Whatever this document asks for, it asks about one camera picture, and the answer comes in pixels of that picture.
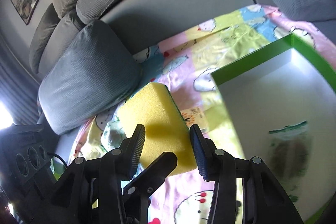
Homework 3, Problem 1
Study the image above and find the clear bag with green print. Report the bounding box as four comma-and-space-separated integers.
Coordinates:
266, 121, 312, 203

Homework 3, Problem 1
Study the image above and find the yellow green sponge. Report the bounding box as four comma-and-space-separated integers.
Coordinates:
117, 83, 197, 176

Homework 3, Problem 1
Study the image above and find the tissue pack with tree print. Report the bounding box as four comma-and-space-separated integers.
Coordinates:
181, 107, 209, 133

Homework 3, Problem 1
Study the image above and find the green white cardboard box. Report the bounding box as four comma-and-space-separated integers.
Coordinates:
212, 34, 335, 222

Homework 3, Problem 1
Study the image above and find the grey square cushion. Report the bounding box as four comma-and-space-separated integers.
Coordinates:
38, 20, 141, 135

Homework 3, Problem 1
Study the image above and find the colourful cartoon bed sheet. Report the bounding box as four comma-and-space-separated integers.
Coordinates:
49, 3, 336, 224

